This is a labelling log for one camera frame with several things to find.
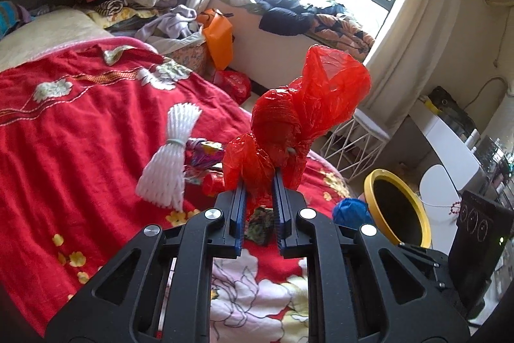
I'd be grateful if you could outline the blue crumpled plastic bag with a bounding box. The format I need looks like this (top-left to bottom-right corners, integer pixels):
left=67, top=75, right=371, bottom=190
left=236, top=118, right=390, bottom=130
left=332, top=198, right=376, bottom=230

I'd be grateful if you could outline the cream blanket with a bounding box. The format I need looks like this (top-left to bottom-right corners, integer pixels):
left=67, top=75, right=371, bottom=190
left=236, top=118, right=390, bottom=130
left=0, top=9, right=115, bottom=72

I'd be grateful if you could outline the dark green bag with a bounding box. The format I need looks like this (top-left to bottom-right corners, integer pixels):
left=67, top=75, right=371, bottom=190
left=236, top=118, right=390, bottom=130
left=427, top=86, right=479, bottom=135

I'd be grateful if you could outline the small red packet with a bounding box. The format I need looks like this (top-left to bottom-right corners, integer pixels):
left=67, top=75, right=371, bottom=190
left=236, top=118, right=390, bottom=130
left=202, top=172, right=226, bottom=200

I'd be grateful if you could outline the orange bag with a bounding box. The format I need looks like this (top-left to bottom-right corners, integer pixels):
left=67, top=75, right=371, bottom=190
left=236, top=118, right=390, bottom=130
left=198, top=8, right=235, bottom=71

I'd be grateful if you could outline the dark green snack wrapper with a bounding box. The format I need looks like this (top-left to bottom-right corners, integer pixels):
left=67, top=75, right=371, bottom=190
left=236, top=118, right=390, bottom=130
left=244, top=206, right=278, bottom=247

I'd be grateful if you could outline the red shopping bag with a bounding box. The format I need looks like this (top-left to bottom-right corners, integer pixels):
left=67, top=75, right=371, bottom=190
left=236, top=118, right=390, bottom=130
left=214, top=70, right=252, bottom=105

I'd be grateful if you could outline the floral fabric basket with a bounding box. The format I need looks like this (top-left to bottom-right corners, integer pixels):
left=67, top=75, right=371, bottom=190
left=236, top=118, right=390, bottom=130
left=171, top=41, right=210, bottom=77

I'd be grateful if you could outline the white foam fruit net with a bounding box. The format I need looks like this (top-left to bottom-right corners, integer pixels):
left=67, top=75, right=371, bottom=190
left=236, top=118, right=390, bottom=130
left=136, top=104, right=202, bottom=210

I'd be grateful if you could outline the red plastic bag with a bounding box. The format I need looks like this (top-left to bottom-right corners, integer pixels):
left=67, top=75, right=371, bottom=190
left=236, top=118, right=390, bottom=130
left=222, top=44, right=372, bottom=207

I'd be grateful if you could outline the teal patterned cloth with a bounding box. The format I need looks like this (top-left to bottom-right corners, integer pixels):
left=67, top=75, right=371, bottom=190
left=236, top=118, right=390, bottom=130
left=0, top=1, right=35, bottom=35

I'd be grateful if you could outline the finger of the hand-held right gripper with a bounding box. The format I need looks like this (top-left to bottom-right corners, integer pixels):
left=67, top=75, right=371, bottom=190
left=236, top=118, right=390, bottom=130
left=397, top=242, right=449, bottom=289

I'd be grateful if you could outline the wall cable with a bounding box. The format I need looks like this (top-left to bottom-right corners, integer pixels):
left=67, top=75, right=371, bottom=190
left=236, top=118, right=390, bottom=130
left=462, top=77, right=508, bottom=115

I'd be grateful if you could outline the cream curtain beside desk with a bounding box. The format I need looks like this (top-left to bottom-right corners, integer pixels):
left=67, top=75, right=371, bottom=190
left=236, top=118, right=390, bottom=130
left=360, top=0, right=475, bottom=121

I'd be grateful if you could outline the group of bottles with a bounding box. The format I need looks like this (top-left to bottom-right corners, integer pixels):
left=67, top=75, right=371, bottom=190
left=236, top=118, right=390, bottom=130
left=465, top=129, right=514, bottom=208

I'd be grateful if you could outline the purple foil wrapper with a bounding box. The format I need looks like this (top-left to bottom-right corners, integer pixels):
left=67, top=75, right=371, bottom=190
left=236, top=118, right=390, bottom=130
left=184, top=139, right=226, bottom=177

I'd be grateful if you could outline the orange patterned quilt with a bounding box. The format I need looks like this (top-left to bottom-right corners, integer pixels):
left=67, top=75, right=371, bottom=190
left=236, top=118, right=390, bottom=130
left=313, top=11, right=377, bottom=63

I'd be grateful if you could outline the grey garment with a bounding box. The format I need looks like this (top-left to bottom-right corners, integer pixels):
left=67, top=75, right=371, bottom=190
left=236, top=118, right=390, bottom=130
left=134, top=5, right=202, bottom=46

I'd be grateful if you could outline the red floral blanket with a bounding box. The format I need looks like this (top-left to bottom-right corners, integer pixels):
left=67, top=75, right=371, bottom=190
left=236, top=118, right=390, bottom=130
left=0, top=38, right=351, bottom=339

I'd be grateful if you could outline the white desk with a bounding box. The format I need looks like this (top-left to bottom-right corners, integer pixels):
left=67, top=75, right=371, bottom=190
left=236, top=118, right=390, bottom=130
left=405, top=97, right=484, bottom=201

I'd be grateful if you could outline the white chair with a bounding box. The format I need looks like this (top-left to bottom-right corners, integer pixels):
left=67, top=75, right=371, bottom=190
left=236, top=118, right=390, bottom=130
left=418, top=164, right=463, bottom=226

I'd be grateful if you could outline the white wire-frame stool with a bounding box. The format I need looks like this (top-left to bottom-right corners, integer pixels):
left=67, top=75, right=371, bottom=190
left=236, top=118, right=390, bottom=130
left=320, top=108, right=391, bottom=182

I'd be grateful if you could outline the yellow-rimmed black bin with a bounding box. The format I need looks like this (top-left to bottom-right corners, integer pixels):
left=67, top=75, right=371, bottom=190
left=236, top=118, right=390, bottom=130
left=363, top=169, right=432, bottom=249

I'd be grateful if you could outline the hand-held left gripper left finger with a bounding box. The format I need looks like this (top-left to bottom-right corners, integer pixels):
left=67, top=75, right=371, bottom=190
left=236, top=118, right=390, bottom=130
left=44, top=182, right=247, bottom=343

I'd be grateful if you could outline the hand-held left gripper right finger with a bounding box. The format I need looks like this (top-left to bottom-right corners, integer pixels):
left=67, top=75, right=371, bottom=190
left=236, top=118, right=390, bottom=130
left=273, top=170, right=470, bottom=343

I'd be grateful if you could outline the dark blue jacket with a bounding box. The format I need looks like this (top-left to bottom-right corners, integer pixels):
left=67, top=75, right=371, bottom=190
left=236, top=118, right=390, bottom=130
left=253, top=0, right=323, bottom=37

